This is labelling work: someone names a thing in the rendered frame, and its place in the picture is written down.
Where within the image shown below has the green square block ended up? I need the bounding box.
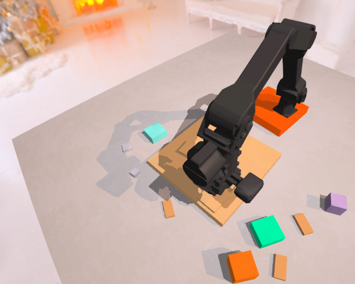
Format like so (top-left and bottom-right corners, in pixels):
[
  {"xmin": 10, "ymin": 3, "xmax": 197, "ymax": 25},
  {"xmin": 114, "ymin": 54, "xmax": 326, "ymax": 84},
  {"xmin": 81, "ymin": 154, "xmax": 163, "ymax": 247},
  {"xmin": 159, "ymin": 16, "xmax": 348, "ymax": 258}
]
[{"xmin": 250, "ymin": 215, "xmax": 286, "ymax": 249}]

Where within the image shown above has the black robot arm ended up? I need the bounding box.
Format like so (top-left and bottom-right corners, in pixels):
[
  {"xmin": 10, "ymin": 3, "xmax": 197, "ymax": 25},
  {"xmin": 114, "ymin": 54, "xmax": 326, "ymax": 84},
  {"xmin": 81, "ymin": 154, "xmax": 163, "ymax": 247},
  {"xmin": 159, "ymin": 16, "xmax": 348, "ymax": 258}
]
[{"xmin": 183, "ymin": 18, "xmax": 317, "ymax": 196}]

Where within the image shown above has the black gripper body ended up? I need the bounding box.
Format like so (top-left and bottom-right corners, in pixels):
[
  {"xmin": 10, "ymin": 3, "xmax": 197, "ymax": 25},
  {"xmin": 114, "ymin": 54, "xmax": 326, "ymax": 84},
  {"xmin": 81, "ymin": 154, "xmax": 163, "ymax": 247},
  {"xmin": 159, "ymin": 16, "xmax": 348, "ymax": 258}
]
[{"xmin": 187, "ymin": 141, "xmax": 264, "ymax": 203}]

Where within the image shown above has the purple cube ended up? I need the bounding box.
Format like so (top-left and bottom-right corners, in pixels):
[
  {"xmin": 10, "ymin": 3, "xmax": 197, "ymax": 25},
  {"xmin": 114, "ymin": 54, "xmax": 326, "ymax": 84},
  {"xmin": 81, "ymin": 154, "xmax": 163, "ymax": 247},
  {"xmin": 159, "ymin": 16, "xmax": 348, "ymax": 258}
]
[{"xmin": 324, "ymin": 192, "xmax": 347, "ymax": 216}]

